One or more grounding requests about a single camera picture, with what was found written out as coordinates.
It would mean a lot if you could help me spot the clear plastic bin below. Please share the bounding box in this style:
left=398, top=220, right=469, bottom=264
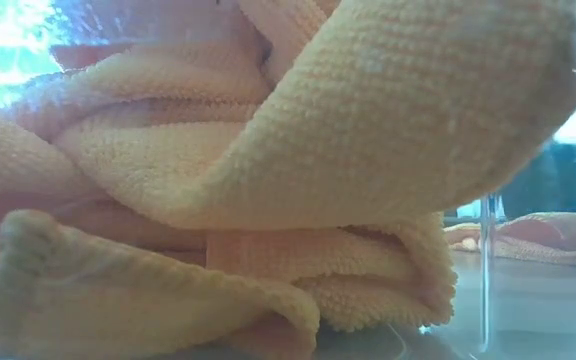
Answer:
left=0, top=0, right=576, bottom=360

